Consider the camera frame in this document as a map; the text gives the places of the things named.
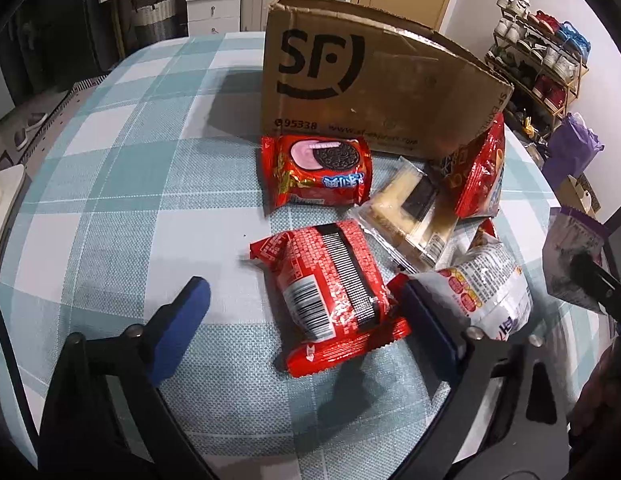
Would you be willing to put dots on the clear cake packet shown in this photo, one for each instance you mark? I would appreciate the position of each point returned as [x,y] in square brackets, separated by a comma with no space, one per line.
[405,210]

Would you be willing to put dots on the purple gummy packet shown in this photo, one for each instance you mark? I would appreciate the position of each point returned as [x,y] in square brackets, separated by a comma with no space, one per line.
[570,250]

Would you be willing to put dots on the person's right hand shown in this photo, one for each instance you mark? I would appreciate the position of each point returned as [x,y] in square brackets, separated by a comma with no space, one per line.
[598,395]

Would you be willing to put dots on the printed cardboard box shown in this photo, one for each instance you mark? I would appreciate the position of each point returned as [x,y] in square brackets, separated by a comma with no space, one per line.
[390,85]

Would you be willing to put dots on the striped floor mat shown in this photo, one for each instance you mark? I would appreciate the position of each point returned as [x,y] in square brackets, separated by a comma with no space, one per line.
[75,97]

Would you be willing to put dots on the red cookie packet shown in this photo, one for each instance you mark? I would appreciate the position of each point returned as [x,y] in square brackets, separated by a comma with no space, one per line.
[330,290]
[315,170]

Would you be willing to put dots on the checked tablecloth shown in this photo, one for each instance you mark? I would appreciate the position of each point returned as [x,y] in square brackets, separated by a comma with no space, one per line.
[140,185]

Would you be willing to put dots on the grey slipper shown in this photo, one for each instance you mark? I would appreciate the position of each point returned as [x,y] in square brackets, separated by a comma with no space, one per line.
[20,138]
[34,120]

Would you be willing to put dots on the white red-ended snack packet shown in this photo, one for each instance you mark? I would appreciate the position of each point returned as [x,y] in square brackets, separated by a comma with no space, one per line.
[490,290]

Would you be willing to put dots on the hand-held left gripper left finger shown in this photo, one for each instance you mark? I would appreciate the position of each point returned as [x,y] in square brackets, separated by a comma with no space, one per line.
[183,325]

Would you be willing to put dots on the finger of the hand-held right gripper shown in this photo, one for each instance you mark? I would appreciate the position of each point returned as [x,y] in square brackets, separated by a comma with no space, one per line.
[600,282]

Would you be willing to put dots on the white side table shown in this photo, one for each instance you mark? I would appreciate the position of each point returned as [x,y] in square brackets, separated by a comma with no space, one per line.
[5,185]

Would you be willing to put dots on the woven basket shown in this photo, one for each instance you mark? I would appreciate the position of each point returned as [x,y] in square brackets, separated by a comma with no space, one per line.
[153,20]

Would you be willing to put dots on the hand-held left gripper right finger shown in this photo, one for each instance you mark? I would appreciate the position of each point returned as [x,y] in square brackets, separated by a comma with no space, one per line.
[435,330]

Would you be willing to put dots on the purple bag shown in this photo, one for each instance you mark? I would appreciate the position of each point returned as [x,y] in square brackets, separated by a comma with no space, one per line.
[573,145]

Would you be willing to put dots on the brown paper bag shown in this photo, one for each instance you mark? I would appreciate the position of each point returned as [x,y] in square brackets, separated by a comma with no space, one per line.
[580,195]

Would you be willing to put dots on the wooden shoe rack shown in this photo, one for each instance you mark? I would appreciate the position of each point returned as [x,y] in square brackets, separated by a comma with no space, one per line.
[580,75]

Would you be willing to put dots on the red chip bag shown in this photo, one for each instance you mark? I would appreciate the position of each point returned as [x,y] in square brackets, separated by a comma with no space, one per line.
[478,175]

